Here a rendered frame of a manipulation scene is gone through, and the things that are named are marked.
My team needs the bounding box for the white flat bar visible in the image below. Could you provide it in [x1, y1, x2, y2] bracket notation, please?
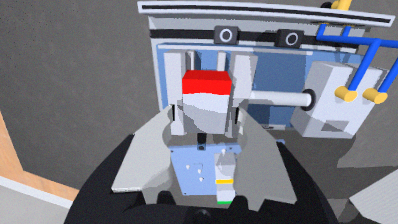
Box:
[216, 51, 226, 71]

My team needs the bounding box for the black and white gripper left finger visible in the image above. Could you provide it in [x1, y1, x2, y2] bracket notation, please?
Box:
[64, 104, 175, 224]

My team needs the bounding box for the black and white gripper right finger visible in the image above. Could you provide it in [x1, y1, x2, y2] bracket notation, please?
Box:
[233, 107, 339, 224]

